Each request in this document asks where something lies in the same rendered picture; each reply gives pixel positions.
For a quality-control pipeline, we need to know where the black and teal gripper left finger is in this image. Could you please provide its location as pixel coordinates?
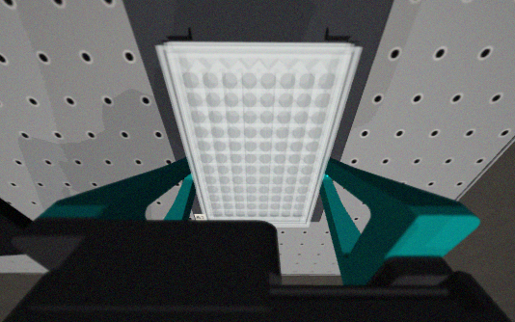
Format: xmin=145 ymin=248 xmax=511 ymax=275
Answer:
xmin=38 ymin=157 xmax=196 ymax=220

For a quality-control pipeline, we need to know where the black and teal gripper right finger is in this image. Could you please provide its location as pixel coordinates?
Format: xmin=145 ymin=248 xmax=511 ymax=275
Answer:
xmin=319 ymin=157 xmax=480 ymax=285

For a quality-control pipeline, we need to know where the white well plate lid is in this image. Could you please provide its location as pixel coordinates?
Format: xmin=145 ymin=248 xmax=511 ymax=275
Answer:
xmin=155 ymin=44 xmax=363 ymax=228

